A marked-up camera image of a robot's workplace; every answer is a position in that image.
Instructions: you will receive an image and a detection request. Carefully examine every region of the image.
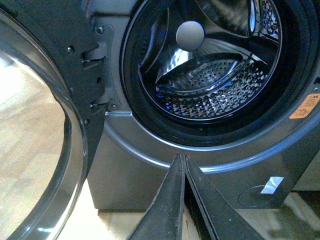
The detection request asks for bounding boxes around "dark grey washing machine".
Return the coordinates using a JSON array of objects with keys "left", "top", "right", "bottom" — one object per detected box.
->
[{"left": 81, "top": 0, "right": 320, "bottom": 211}]

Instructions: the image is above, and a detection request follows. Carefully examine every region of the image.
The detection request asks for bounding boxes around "white tape sticker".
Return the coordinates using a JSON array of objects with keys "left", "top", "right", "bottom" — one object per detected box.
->
[{"left": 260, "top": 176, "right": 284, "bottom": 195}]

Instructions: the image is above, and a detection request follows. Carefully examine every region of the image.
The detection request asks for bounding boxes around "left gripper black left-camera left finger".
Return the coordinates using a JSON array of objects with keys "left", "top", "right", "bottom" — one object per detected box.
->
[{"left": 128, "top": 153, "right": 185, "bottom": 240}]

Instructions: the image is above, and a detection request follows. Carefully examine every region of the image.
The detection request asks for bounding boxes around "orange warning sticker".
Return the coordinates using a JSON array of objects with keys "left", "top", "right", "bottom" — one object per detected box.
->
[{"left": 289, "top": 93, "right": 320, "bottom": 119}]

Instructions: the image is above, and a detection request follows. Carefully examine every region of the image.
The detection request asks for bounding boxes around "round washing machine door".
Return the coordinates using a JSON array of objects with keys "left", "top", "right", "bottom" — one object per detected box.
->
[{"left": 0, "top": 0, "right": 107, "bottom": 240}]

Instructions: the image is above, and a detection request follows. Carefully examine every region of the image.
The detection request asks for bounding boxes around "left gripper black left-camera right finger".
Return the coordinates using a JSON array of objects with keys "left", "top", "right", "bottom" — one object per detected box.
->
[{"left": 183, "top": 154, "right": 263, "bottom": 240}]

